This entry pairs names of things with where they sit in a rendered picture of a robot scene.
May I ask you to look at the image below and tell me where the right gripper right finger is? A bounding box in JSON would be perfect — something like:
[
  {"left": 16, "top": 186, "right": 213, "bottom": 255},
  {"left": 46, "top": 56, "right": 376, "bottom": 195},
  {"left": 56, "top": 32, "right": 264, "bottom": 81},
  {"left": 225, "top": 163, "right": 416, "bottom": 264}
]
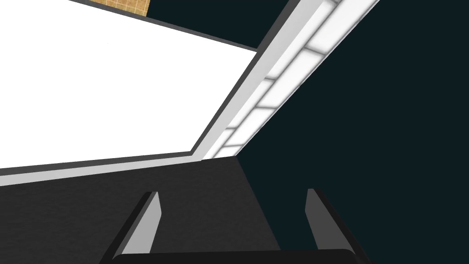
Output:
[{"left": 305, "top": 188, "right": 373, "bottom": 264}]

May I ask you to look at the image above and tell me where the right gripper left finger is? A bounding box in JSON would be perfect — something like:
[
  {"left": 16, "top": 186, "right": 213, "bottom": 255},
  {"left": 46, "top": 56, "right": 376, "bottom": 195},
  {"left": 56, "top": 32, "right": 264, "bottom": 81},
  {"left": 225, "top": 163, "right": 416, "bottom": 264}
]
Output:
[{"left": 98, "top": 191, "right": 162, "bottom": 264}]

